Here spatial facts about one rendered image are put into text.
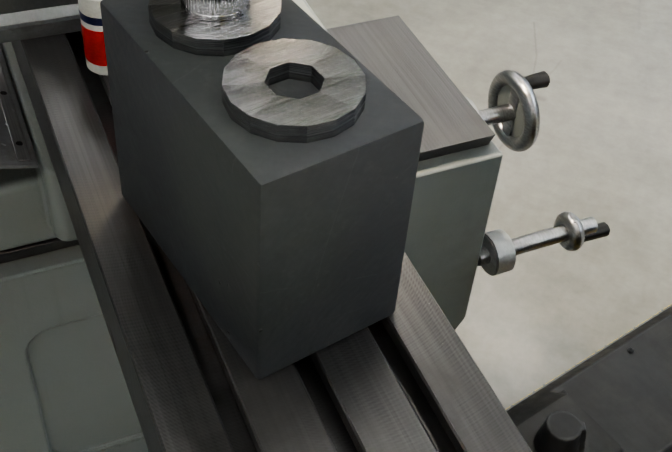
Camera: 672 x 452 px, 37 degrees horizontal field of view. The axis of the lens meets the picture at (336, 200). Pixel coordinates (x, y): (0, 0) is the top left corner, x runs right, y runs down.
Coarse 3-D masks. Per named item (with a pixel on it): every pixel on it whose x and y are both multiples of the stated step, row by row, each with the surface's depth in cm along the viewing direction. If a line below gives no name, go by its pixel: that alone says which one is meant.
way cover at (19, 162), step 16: (0, 48) 109; (0, 64) 107; (0, 80) 104; (0, 96) 102; (0, 112) 101; (16, 112) 101; (0, 128) 99; (16, 128) 99; (0, 144) 97; (16, 144) 97; (0, 160) 95; (16, 160) 96; (32, 160) 96
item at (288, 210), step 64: (128, 0) 70; (256, 0) 69; (128, 64) 70; (192, 64) 65; (256, 64) 64; (320, 64) 64; (128, 128) 75; (192, 128) 63; (256, 128) 60; (320, 128) 60; (384, 128) 62; (128, 192) 81; (192, 192) 68; (256, 192) 58; (320, 192) 61; (384, 192) 65; (192, 256) 73; (256, 256) 62; (320, 256) 65; (384, 256) 70; (256, 320) 66; (320, 320) 70
